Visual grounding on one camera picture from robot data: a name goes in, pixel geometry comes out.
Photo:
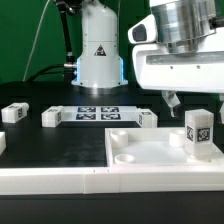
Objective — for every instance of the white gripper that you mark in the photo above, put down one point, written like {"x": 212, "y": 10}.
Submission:
{"x": 203, "y": 71}

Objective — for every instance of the white square table top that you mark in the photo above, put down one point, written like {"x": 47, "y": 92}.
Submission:
{"x": 150, "y": 147}

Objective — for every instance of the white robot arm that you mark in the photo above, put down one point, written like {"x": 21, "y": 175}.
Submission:
{"x": 178, "y": 47}

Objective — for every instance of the white U-shaped obstacle fence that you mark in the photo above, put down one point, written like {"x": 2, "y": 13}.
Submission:
{"x": 115, "y": 179}

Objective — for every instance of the white sheet with markers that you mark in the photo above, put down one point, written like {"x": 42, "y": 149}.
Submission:
{"x": 95, "y": 113}

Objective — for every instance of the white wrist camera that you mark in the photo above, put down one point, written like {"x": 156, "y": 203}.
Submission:
{"x": 143, "y": 32}

